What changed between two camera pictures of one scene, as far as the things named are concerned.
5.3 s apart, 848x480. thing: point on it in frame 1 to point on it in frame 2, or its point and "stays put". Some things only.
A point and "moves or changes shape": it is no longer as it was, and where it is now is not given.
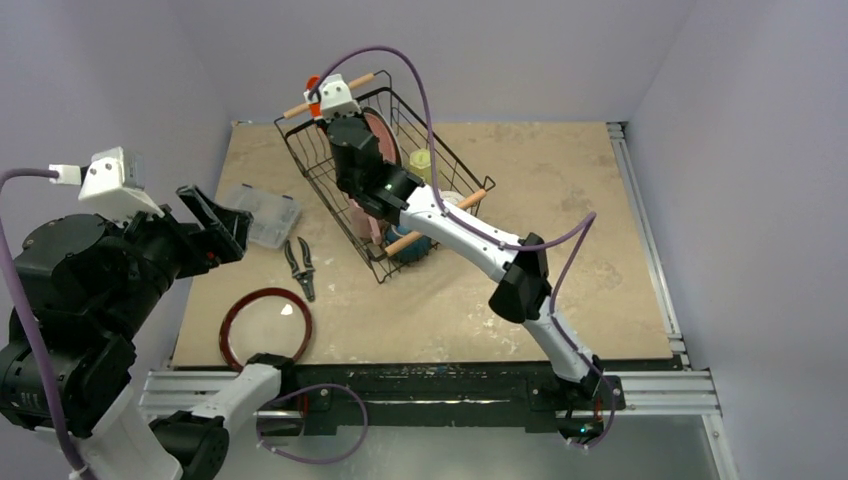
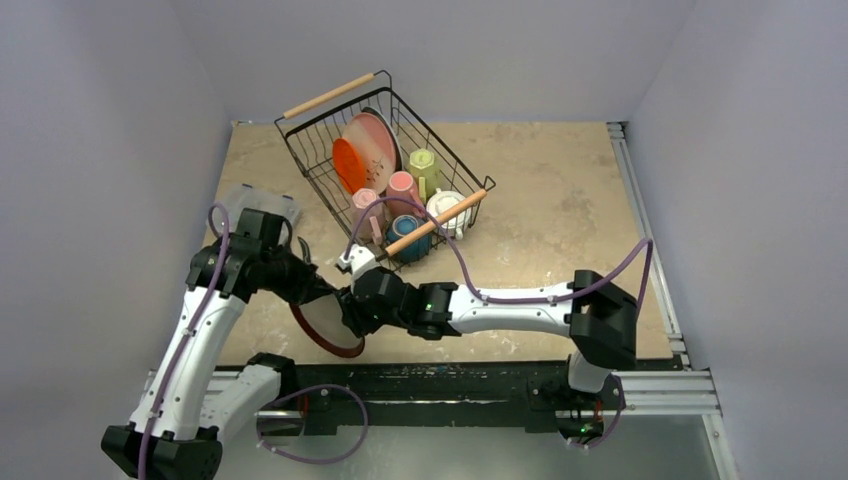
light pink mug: x=365 y=225 stays put
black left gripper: x=227 y=229 to x=308 y=284
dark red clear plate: x=265 y=321 to x=323 y=320
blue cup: x=406 y=246 stays put
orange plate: x=311 y=84 moves or changes shape
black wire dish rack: x=384 y=247 stays put
